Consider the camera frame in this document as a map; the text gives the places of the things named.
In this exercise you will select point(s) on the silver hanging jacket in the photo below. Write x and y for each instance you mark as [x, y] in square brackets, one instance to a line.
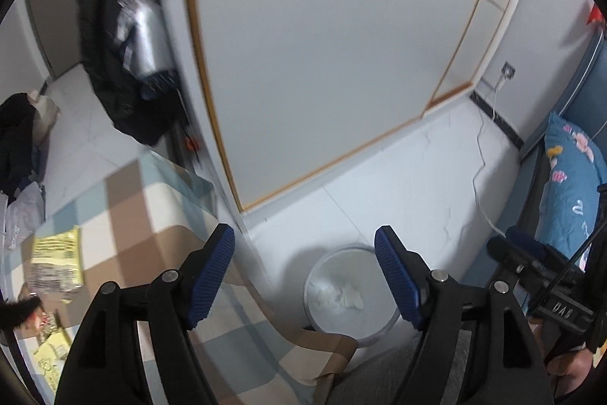
[147, 35]

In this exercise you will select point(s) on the yellow snack packet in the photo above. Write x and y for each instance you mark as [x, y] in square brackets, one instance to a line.
[54, 248]

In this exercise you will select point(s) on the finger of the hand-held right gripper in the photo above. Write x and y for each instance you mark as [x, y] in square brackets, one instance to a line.
[526, 240]
[505, 249]

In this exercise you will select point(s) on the white round trash bin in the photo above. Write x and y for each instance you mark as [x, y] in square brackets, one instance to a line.
[327, 272]

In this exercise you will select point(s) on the beige cloth bag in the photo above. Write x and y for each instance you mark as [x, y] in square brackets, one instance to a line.
[47, 115]

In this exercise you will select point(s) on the blue floral pillow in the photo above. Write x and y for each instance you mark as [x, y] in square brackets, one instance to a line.
[569, 177]

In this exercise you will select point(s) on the white plastic bag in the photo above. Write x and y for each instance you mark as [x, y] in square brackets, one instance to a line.
[23, 210]

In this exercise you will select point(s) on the red wall ornament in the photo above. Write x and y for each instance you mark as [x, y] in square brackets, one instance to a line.
[593, 13]

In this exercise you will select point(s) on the pale yellow packet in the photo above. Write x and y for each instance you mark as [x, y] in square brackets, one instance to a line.
[50, 357]

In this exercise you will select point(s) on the grey door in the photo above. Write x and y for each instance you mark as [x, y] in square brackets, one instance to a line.
[57, 20]

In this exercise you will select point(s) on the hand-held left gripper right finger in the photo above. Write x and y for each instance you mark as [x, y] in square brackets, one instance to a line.
[398, 277]

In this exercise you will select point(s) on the black furry object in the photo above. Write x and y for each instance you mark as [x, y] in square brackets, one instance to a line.
[19, 311]

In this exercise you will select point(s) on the black hanging coat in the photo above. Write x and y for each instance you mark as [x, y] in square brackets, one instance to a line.
[118, 96]

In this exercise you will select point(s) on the person's right hand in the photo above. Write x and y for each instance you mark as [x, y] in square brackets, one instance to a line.
[571, 369]

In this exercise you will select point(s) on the checkered blanket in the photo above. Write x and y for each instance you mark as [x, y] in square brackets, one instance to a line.
[142, 215]

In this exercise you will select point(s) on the white wardrobe with gold trim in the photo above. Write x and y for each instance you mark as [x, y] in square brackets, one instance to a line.
[308, 54]

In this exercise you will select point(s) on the crumpled white tissues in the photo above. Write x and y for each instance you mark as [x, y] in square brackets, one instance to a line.
[348, 298]

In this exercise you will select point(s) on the wall socket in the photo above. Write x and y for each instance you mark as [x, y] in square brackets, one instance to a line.
[508, 70]

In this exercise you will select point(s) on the person's grey pants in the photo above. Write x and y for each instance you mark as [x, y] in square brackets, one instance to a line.
[374, 376]

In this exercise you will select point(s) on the dark clothes pile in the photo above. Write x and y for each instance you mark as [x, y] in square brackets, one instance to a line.
[16, 139]

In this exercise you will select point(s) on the red and white wrapper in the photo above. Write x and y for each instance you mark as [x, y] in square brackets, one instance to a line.
[45, 322]

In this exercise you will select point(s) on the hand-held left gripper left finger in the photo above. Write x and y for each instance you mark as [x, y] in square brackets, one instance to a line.
[211, 277]

